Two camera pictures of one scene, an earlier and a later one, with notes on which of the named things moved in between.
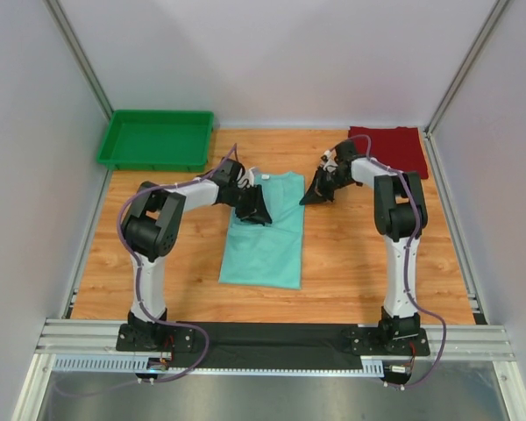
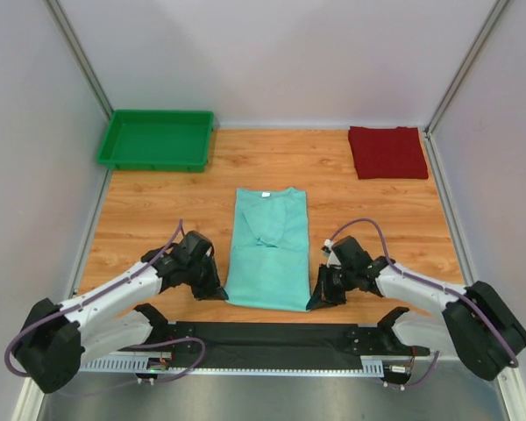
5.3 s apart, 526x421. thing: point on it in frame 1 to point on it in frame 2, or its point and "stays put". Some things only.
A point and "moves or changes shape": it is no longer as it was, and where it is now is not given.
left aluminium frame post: x=65 y=30 stays put
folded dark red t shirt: x=399 y=148 stays put
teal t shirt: x=268 y=255 moves or changes shape
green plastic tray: x=158 y=140 stays put
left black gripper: x=255 y=210 to x=212 y=289
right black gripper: x=316 y=193 to x=323 y=296
